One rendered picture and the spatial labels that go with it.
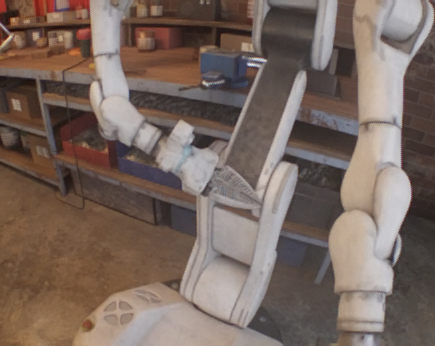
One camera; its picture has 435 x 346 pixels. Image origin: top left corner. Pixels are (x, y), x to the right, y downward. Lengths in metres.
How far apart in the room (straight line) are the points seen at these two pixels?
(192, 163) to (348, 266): 0.39
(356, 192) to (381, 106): 0.12
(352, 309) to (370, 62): 0.32
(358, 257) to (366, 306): 0.06
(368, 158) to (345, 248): 0.12
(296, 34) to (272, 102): 0.19
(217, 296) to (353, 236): 0.64
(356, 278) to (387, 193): 0.10
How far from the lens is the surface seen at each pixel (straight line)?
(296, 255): 1.49
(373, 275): 0.36
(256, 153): 0.72
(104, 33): 0.72
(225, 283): 0.93
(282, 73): 0.80
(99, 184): 1.77
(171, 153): 0.61
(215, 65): 1.01
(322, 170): 1.43
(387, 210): 0.37
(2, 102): 2.26
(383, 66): 0.44
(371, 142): 0.40
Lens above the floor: 1.15
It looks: 33 degrees down
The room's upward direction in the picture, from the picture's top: 4 degrees clockwise
